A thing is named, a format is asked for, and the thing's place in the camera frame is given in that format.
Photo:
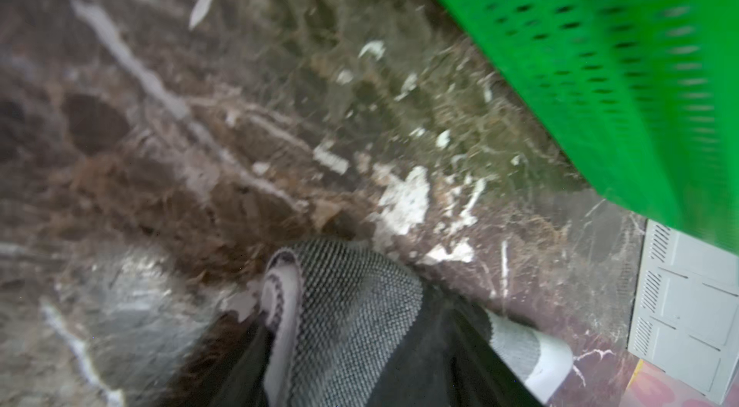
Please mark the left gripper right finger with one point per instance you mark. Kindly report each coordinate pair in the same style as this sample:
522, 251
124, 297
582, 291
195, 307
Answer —
446, 359

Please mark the white file organizer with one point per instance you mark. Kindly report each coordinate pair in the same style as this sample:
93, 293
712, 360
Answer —
685, 315

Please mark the green plastic basket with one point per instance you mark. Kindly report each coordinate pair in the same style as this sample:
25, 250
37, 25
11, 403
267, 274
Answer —
641, 95

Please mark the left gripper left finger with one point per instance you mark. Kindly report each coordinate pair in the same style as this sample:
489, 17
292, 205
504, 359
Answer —
237, 379

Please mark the grey black checked scarf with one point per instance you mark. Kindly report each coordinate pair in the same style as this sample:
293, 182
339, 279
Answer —
338, 311

